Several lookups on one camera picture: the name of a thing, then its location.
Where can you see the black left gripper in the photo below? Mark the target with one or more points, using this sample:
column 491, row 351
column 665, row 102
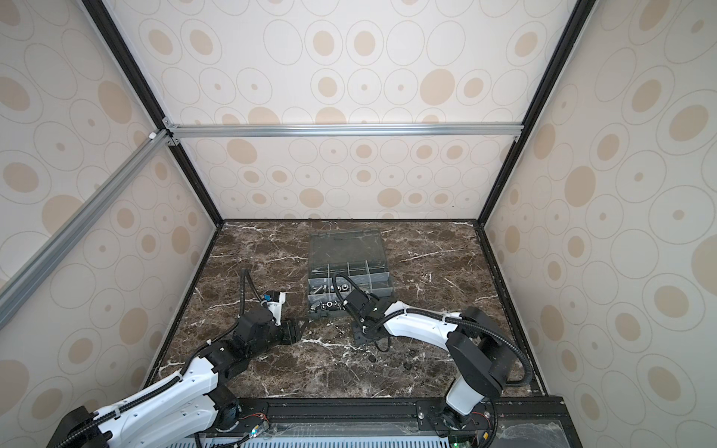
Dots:
column 292, row 330

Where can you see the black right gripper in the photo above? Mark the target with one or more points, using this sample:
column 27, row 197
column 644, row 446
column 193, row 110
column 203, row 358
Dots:
column 367, row 328

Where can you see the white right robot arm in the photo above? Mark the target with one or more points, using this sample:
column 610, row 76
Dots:
column 486, row 360

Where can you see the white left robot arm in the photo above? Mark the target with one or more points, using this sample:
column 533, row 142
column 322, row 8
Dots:
column 192, row 400

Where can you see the clear grey compartment organizer box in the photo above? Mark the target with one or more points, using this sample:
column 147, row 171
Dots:
column 360, row 255

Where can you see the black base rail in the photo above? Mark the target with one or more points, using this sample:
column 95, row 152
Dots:
column 489, row 417

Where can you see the horizontal aluminium frame bar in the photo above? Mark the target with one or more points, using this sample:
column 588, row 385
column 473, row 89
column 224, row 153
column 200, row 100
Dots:
column 346, row 130

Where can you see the diagonal aluminium frame bar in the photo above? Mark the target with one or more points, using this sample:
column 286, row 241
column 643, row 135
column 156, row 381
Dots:
column 31, row 276

